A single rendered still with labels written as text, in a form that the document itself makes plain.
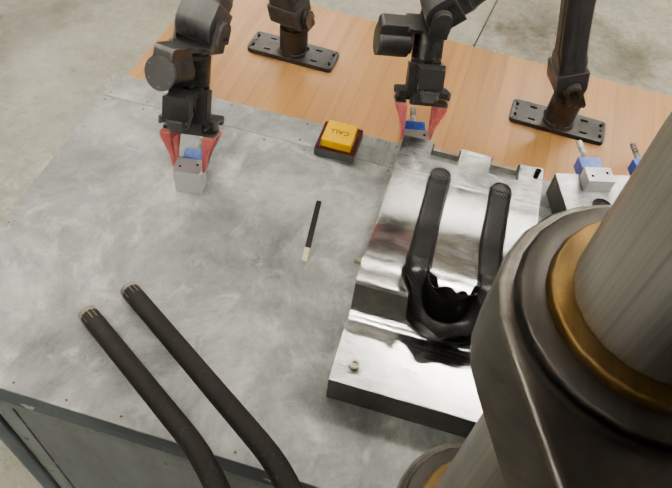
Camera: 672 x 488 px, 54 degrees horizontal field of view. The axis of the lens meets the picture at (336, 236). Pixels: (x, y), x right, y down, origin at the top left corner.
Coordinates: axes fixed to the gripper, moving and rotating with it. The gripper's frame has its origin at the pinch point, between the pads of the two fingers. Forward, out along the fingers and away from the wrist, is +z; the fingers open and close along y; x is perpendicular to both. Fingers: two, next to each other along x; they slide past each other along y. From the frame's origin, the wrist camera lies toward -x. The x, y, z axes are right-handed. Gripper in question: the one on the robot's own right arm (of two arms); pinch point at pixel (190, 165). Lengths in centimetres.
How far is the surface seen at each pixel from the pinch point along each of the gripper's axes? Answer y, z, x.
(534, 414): 36, -25, -96
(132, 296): -2.0, 14.8, -23.5
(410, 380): 42, 17, -32
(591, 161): 74, -8, 11
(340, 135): 25.8, -6.1, 12.9
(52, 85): -91, 20, 137
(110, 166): -16.0, 3.5, 3.4
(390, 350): 39, 15, -29
